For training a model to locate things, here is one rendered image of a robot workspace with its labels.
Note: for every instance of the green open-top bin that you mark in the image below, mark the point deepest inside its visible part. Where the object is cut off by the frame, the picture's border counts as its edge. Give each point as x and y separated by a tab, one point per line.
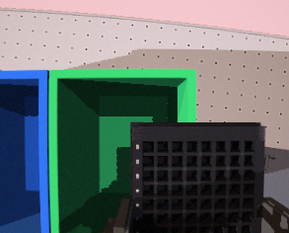
90	111

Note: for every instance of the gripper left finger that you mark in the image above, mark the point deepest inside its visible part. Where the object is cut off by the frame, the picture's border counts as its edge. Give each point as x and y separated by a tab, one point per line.
123	223

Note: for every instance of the blue open-top bin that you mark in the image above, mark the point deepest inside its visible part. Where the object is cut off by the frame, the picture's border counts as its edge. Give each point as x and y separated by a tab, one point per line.
24	151

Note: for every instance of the black well plate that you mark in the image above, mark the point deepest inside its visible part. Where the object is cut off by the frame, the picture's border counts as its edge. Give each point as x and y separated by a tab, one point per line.
159	209

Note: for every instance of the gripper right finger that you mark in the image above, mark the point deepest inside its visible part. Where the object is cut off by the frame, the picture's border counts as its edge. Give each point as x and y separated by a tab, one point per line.
275	216

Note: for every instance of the grey perforated base plate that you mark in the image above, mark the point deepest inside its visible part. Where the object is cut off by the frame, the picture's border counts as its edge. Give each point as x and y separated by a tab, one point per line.
240	76

